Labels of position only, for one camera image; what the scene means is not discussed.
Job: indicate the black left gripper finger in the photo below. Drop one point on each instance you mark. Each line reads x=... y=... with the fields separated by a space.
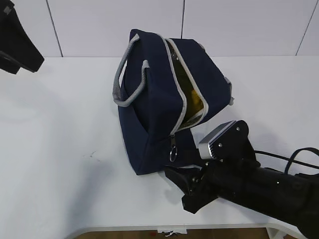
x=16 y=49

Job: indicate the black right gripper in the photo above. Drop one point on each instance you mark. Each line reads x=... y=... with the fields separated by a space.
x=224 y=176

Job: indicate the yellow pear-shaped fruit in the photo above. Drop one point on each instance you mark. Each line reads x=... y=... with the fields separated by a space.
x=194 y=104

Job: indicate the navy blue lunch bag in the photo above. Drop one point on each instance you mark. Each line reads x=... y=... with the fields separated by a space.
x=150 y=87

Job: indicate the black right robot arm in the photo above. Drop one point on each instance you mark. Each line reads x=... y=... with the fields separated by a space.
x=293 y=199

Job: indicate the white paper scrap under table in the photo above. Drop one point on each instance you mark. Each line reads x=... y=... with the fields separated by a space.
x=172 y=231

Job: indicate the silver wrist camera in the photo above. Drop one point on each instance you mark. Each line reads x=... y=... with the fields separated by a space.
x=205 y=146

